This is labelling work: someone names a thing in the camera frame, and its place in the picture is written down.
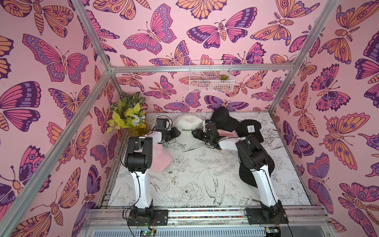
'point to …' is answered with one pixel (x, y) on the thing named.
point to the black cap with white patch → (246, 127)
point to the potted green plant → (129, 113)
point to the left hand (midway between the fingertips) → (180, 132)
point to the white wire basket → (211, 76)
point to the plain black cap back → (222, 121)
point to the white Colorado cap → (186, 123)
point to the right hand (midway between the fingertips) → (195, 131)
